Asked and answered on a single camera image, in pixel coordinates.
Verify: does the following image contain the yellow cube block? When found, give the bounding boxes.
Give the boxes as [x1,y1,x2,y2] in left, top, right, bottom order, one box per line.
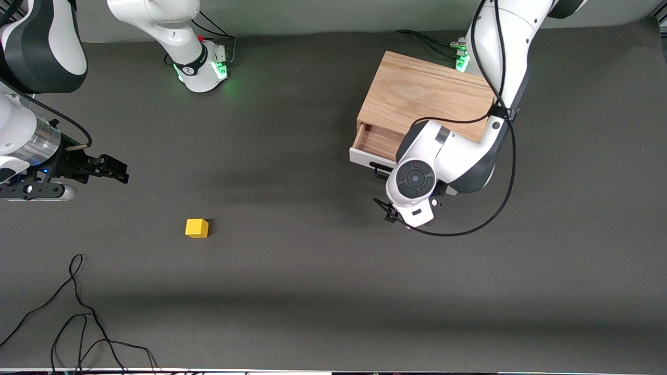
[185,218,210,239]

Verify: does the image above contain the black left arm wrist cable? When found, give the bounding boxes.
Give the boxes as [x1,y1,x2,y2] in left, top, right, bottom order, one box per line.
[372,0,517,238]

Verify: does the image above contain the black left arm base cables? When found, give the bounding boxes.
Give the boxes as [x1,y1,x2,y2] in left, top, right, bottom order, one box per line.
[394,29,468,59]

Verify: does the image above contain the wooden drawer with white front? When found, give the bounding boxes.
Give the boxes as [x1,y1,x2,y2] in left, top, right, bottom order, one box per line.
[349,122,460,197]

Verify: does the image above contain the black right arm base cables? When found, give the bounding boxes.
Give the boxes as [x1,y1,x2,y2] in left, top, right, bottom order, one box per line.
[165,12,238,67]

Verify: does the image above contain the wooden drawer cabinet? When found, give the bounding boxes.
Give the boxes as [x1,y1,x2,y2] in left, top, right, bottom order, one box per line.
[356,51,496,144]

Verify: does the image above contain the black arm base cables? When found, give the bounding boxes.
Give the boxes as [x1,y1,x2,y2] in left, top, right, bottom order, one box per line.
[394,29,468,59]
[165,12,238,67]

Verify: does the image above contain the thin black loose cable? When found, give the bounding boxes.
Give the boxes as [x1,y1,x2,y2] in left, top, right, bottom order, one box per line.
[0,254,127,373]
[50,312,158,375]

